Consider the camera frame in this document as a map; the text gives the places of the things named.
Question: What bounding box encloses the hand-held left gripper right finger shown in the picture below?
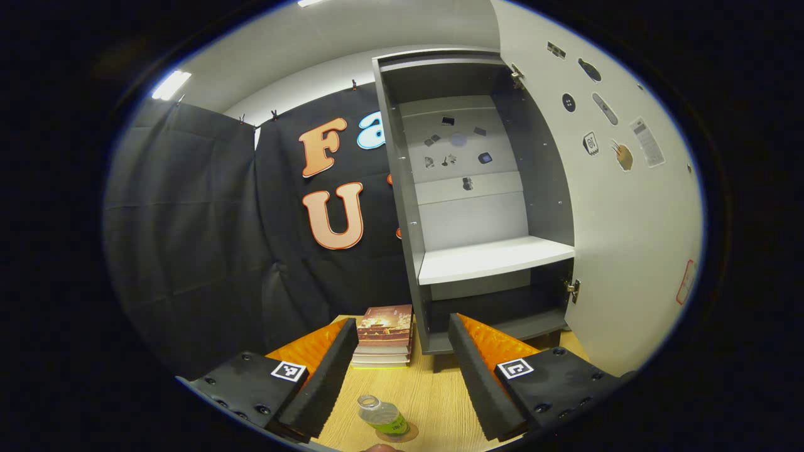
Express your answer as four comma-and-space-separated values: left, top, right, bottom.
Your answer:
448, 313, 632, 442

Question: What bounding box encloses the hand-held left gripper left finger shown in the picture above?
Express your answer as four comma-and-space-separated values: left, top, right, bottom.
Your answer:
178, 317, 359, 443

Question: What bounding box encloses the clear bottle green label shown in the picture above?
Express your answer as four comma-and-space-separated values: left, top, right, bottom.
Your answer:
357, 394, 412, 438

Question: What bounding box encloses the brown round coaster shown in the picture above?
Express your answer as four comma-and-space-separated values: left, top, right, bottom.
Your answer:
376, 422, 420, 443

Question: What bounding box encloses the beige cabinet door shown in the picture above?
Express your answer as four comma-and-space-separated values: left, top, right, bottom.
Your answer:
490, 0, 705, 377

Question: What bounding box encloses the white cabinet shelf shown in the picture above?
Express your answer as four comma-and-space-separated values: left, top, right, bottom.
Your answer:
418, 235, 575, 286

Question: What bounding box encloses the white edged book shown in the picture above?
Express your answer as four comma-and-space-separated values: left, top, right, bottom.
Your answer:
353, 344, 412, 363

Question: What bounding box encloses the black backdrop cloth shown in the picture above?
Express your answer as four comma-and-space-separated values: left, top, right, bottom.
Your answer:
102, 82, 428, 377

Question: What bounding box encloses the small ceiling light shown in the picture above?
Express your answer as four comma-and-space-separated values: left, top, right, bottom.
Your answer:
151, 69, 192, 101

